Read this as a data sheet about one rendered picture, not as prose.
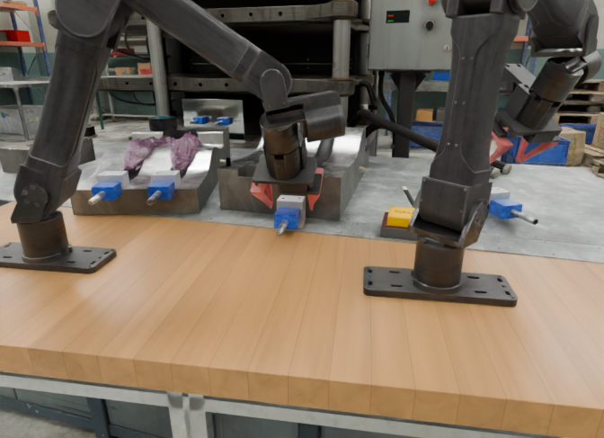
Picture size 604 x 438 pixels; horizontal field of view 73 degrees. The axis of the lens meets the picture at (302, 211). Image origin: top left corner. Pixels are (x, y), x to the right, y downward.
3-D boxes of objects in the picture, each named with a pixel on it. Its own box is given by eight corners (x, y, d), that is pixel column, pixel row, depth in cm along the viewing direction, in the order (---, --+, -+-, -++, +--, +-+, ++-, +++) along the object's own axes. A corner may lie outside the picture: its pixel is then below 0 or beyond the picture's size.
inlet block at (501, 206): (544, 234, 75) (549, 206, 74) (521, 236, 74) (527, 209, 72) (493, 210, 87) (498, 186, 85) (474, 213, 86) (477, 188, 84)
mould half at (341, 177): (339, 220, 82) (341, 154, 77) (220, 209, 88) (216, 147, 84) (368, 165, 127) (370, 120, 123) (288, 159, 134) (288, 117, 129)
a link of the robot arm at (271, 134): (303, 133, 69) (299, 97, 64) (310, 154, 66) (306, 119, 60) (262, 140, 69) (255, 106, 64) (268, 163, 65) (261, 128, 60)
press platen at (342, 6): (362, 60, 138) (365, -4, 132) (49, 61, 170) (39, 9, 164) (383, 61, 214) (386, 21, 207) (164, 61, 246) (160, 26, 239)
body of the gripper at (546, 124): (491, 118, 75) (511, 82, 70) (536, 117, 78) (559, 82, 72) (510, 140, 71) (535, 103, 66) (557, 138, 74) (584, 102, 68)
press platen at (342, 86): (359, 130, 146) (361, 78, 140) (61, 119, 178) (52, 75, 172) (379, 108, 222) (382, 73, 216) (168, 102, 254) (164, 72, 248)
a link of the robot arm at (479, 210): (431, 183, 59) (407, 190, 55) (491, 197, 52) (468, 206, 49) (427, 223, 61) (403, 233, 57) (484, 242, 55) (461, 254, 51)
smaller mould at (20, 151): (44, 175, 115) (39, 150, 112) (3, 172, 119) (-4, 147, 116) (95, 160, 133) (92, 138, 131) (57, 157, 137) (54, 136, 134)
